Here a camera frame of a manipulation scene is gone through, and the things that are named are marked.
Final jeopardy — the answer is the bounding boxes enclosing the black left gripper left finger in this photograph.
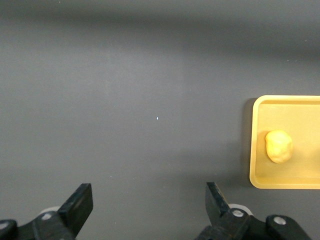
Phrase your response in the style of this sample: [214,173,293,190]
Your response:
[0,183,94,240]

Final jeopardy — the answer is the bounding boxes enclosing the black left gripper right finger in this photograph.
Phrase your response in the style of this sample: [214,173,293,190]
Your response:
[194,181,314,240]

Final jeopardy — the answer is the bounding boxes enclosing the yellow potato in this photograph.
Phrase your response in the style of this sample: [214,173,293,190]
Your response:
[264,129,294,164]

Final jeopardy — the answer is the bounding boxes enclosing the yellow plastic tray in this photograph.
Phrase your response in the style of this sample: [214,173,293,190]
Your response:
[248,94,320,190]

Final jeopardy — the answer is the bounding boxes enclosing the dark grey table mat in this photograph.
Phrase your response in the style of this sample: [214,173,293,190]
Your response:
[0,0,320,240]

